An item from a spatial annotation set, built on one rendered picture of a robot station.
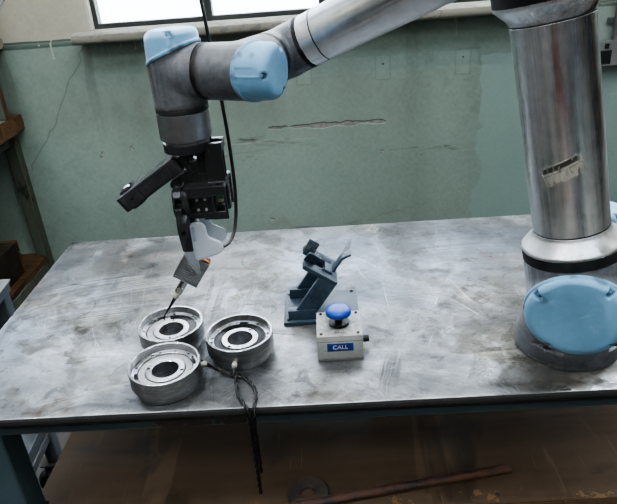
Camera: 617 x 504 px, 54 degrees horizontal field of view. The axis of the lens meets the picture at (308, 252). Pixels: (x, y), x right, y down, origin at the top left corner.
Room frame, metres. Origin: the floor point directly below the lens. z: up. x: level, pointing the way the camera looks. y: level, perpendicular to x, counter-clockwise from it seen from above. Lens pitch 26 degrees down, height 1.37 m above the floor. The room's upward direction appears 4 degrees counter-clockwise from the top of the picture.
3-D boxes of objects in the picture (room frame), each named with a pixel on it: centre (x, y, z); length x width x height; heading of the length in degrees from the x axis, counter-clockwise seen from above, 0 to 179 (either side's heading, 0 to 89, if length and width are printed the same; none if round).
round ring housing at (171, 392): (0.73, 0.22, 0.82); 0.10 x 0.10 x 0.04
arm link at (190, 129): (0.87, 0.16, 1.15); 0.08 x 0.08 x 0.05
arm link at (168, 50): (0.87, 0.16, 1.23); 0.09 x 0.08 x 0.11; 65
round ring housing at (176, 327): (0.84, 0.23, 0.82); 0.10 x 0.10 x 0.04
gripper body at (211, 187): (0.87, 0.15, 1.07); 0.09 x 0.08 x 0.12; 88
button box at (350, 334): (0.79, -0.04, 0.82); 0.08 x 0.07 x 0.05; 88
